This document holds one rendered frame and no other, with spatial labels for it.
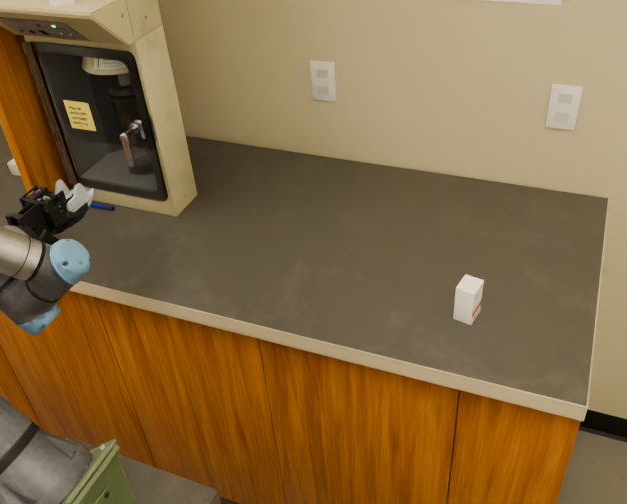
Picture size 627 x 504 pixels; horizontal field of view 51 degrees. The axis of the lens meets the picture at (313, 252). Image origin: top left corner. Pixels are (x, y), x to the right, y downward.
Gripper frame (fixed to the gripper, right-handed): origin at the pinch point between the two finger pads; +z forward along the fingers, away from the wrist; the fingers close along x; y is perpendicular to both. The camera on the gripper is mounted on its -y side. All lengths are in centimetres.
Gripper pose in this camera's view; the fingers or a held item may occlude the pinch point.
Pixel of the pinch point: (85, 194)
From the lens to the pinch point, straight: 155.8
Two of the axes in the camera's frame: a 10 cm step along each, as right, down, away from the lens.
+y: -0.6, -7.8, -6.2
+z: 3.7, -5.9, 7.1
